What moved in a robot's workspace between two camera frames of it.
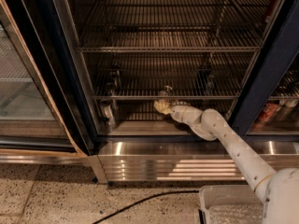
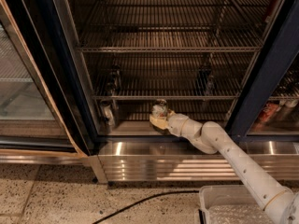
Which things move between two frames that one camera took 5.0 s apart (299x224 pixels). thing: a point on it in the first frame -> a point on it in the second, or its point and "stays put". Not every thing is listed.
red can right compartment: x=269 y=108 stays put
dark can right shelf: x=206 y=83 stays put
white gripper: x=177 y=111 -> x=175 y=123
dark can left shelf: x=114 y=81 stays put
